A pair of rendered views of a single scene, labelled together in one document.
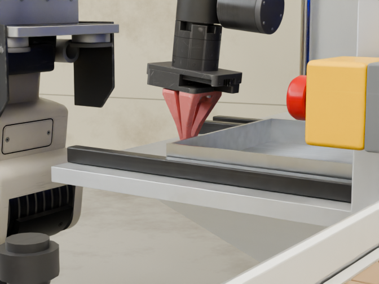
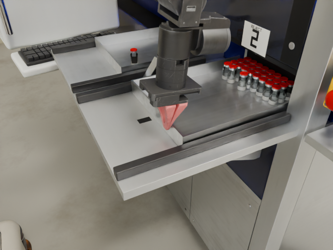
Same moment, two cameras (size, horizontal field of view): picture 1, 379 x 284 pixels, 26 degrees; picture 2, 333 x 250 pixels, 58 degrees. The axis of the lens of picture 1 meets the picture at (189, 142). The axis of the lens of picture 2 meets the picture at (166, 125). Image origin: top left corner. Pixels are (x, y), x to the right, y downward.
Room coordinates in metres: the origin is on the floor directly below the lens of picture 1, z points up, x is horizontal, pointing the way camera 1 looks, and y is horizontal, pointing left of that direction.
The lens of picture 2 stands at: (0.76, 0.43, 1.27)
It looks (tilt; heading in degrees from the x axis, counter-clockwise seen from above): 36 degrees down; 299
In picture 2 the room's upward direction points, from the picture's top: straight up
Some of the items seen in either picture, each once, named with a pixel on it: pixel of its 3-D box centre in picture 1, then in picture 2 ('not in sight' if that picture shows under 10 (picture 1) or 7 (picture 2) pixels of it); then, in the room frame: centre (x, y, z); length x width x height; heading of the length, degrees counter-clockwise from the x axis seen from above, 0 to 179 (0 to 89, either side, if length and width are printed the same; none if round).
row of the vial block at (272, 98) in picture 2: not in sight; (252, 81); (0.91, -0.28, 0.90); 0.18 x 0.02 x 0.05; 147
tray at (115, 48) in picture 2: not in sight; (157, 46); (1.25, -0.38, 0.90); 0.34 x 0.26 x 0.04; 56
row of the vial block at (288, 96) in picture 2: not in sight; (265, 77); (0.88, -0.32, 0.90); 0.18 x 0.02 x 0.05; 147
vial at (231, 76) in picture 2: not in sight; (232, 74); (0.97, -0.29, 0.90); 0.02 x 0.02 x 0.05
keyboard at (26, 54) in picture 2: not in sight; (74, 45); (1.65, -0.40, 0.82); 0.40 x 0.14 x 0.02; 63
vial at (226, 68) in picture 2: not in sight; (226, 70); (0.98, -0.30, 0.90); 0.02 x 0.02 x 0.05
